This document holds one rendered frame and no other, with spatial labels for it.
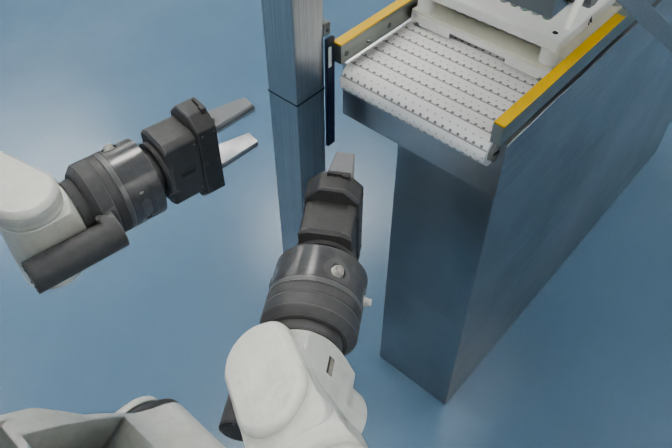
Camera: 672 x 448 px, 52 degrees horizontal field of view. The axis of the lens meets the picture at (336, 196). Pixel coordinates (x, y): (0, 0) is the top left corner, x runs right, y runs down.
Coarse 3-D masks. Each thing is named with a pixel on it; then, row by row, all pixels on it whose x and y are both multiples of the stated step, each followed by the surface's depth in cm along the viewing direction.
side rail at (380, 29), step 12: (396, 12) 106; (408, 12) 108; (384, 24) 105; (396, 24) 107; (360, 36) 101; (372, 36) 104; (336, 48) 100; (348, 48) 100; (360, 48) 103; (336, 60) 101
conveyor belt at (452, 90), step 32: (416, 32) 108; (352, 64) 102; (384, 64) 102; (416, 64) 102; (448, 64) 102; (480, 64) 102; (384, 96) 98; (416, 96) 96; (448, 96) 96; (480, 96) 96; (512, 96) 96; (416, 128) 98; (448, 128) 93; (480, 128) 92; (480, 160) 92
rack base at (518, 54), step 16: (416, 16) 108; (432, 16) 106; (448, 16) 106; (464, 16) 106; (608, 16) 106; (448, 32) 105; (464, 32) 103; (480, 32) 103; (496, 32) 103; (592, 32) 103; (496, 48) 101; (512, 48) 100; (528, 48) 100; (512, 64) 100; (528, 64) 98
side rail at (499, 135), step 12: (648, 0) 109; (624, 12) 105; (624, 24) 106; (612, 36) 104; (600, 48) 102; (588, 60) 100; (576, 72) 98; (564, 84) 97; (540, 96) 91; (552, 96) 95; (528, 108) 90; (516, 120) 88; (492, 132) 88; (504, 132) 87
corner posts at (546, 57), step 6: (420, 0) 106; (426, 0) 105; (420, 6) 106; (426, 6) 106; (432, 6) 106; (426, 12) 107; (540, 54) 97; (546, 54) 96; (552, 54) 96; (558, 54) 96; (540, 60) 97; (546, 60) 96; (552, 60) 96
